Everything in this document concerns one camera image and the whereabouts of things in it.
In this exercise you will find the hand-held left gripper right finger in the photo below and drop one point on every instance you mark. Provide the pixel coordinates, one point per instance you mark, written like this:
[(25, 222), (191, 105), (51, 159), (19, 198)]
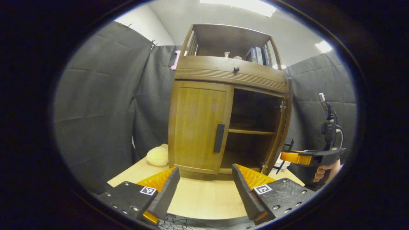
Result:
[(244, 191)]

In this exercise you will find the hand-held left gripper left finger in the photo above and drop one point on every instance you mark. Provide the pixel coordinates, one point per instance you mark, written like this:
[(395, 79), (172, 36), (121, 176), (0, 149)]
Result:
[(167, 191)]

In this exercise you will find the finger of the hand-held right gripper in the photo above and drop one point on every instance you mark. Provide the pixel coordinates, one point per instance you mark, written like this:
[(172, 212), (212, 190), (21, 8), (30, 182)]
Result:
[(297, 158)]

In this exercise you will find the wooden shoe cabinet door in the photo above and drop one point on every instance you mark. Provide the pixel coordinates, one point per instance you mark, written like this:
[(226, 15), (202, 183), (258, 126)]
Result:
[(282, 127), (195, 127)]

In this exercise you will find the wooden double-door shoe cabinet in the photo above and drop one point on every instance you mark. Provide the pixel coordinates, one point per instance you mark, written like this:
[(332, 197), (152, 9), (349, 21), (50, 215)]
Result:
[(230, 35)]

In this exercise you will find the metal door hinge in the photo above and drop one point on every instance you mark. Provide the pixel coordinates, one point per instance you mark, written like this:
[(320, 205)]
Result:
[(281, 106), (264, 165)]

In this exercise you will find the wooden cabinet drawer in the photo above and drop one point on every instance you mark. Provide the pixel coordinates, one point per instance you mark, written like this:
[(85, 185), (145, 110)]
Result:
[(207, 68)]

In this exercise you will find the cream fluffy ball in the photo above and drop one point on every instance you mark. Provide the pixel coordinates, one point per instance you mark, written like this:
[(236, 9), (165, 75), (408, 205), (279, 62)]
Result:
[(157, 156)]

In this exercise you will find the wooden inner shelf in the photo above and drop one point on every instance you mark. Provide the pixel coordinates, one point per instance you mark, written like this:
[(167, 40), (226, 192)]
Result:
[(249, 131)]

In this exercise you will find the small ceiling light panel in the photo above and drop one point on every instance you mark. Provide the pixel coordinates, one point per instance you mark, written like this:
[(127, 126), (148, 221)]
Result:
[(323, 47)]

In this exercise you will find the metal cloth clip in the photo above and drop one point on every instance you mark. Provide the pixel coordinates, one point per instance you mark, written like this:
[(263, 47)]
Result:
[(153, 43)]

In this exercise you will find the large ceiling light panel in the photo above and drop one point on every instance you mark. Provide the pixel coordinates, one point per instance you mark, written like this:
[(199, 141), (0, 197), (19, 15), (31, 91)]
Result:
[(243, 4)]

